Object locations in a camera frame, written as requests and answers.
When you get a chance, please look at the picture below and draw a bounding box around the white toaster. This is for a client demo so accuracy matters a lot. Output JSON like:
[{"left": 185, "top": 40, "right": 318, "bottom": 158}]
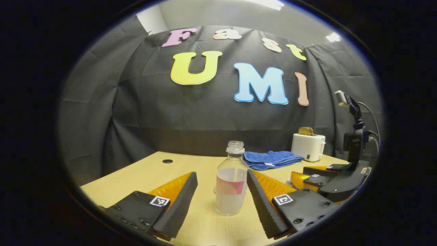
[{"left": 291, "top": 133, "right": 326, "bottom": 162}]

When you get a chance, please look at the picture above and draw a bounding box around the black backdrop cloth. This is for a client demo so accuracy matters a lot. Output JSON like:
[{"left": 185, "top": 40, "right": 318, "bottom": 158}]
[{"left": 58, "top": 25, "right": 383, "bottom": 187}]

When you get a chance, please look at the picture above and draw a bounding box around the clear plastic water bottle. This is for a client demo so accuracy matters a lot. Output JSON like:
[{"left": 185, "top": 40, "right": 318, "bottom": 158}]
[{"left": 215, "top": 141, "right": 249, "bottom": 216}]

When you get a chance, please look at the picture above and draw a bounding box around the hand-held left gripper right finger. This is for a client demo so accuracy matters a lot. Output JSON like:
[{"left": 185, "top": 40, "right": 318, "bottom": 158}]
[{"left": 246, "top": 169, "right": 340, "bottom": 240}]

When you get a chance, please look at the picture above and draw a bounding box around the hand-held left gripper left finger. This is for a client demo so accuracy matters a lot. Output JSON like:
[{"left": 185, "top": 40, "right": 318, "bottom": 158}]
[{"left": 97, "top": 172, "right": 198, "bottom": 241}]

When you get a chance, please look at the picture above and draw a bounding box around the black cable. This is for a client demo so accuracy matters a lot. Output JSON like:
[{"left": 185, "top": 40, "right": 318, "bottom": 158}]
[{"left": 358, "top": 101, "right": 380, "bottom": 152}]

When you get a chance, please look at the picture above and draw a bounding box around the folded blue towel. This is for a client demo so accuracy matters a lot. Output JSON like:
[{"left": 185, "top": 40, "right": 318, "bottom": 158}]
[{"left": 243, "top": 151, "right": 304, "bottom": 170}]

